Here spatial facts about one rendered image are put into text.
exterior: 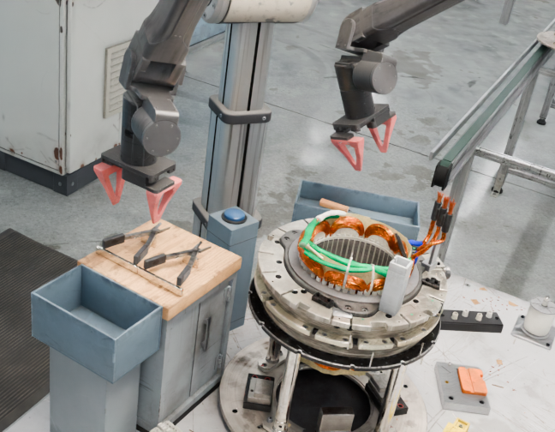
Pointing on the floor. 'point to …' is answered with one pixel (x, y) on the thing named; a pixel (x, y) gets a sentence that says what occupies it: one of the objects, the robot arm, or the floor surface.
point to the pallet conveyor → (463, 153)
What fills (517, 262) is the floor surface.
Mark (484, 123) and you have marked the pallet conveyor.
